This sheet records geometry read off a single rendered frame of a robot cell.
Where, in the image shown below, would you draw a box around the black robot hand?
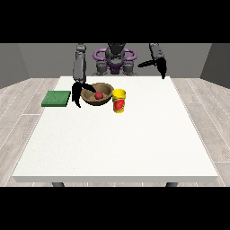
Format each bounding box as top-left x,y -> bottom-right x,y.
71,80 -> 97,109
137,57 -> 167,80

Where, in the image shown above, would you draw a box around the brown wooden bowl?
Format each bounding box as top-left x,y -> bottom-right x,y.
80,82 -> 115,106

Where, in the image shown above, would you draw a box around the green square pad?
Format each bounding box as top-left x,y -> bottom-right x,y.
40,90 -> 72,108

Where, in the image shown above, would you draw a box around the yellow cup with melon print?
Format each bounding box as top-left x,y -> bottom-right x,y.
111,88 -> 127,114

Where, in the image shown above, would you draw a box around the grey robot trunk purple rings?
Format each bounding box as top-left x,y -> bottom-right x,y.
91,43 -> 139,76

